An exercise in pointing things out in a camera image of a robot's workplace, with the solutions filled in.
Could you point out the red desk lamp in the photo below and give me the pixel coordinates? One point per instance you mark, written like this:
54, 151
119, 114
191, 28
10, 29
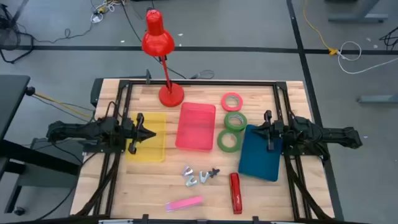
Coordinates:
158, 40

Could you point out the black floor fan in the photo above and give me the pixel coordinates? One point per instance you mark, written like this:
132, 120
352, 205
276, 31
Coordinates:
7, 37

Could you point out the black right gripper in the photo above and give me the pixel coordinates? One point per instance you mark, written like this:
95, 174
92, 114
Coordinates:
275, 133

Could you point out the yellow plastic tray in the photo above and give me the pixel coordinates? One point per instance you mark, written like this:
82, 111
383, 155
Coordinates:
155, 149

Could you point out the pink plastic tray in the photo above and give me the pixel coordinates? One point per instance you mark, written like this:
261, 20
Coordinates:
196, 127

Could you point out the blue plastic tray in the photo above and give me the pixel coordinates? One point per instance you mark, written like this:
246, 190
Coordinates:
258, 158

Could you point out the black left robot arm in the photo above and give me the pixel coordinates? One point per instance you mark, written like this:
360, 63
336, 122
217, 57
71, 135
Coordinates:
77, 130

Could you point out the black side table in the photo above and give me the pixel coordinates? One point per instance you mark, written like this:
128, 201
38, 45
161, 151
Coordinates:
12, 93

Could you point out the black aluminium table frame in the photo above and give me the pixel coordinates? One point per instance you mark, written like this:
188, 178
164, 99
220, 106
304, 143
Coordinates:
202, 82

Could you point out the grey desk foot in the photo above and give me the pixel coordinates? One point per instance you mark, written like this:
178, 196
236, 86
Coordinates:
379, 99

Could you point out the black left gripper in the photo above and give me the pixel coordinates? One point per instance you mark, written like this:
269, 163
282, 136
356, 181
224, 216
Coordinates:
136, 133

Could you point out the red stapler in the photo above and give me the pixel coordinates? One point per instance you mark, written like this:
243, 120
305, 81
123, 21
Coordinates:
235, 196

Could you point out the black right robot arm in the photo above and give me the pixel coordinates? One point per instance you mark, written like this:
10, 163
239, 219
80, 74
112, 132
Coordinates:
329, 135

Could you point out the purple staple remover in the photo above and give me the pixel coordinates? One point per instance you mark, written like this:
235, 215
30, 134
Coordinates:
185, 174

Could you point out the green tape roll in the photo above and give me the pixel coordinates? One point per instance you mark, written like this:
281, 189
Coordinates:
234, 129
229, 150

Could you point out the black staple remover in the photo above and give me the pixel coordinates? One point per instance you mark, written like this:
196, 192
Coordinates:
214, 172

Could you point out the pink and white stapler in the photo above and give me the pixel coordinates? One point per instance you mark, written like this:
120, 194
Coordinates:
186, 203

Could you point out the grey desk base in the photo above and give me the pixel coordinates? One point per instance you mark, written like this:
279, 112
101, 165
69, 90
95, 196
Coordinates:
357, 18

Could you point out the pink tape roll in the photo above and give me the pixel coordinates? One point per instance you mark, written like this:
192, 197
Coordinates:
223, 102

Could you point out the light blue staple remover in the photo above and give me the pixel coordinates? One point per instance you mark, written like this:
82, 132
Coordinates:
202, 180

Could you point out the black table corner bracket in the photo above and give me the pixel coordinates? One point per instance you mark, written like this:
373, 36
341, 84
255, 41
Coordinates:
96, 91

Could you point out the grey metal base plate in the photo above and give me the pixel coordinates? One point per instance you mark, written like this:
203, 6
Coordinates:
46, 179

